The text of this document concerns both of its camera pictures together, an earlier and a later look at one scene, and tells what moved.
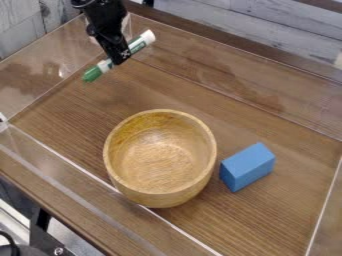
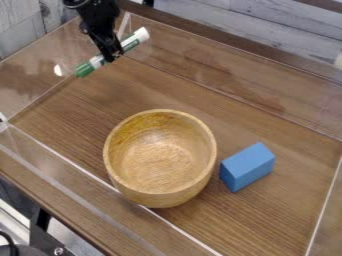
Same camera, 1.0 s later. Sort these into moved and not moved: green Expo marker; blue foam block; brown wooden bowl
Moved: green Expo marker
Not moved: brown wooden bowl; blue foam block
